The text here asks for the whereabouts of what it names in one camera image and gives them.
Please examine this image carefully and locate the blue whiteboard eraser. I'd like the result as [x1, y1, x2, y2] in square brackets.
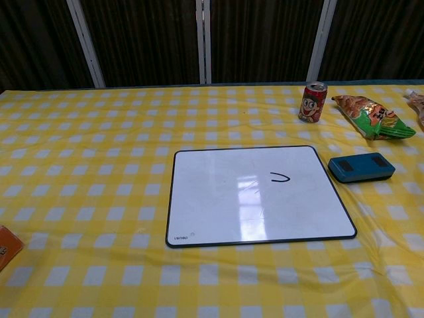
[327, 152, 396, 184]

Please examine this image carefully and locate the white whiteboard black frame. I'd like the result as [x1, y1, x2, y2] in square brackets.
[165, 144, 358, 248]

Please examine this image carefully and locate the red cartoon drink can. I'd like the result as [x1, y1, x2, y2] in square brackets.
[297, 81, 328, 124]

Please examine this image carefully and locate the yellow white checkered tablecloth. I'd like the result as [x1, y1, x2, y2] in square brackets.
[0, 82, 424, 318]

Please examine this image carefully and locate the green snack bag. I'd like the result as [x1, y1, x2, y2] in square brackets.
[331, 94, 417, 141]

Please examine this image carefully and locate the brown sauce spout pouch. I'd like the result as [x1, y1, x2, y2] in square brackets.
[403, 89, 424, 129]

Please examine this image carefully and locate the orange cardboard box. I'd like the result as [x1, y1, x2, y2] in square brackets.
[0, 225, 26, 272]

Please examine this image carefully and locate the white partition frame post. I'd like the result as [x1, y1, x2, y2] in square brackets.
[66, 0, 106, 89]
[307, 0, 338, 82]
[196, 0, 213, 85]

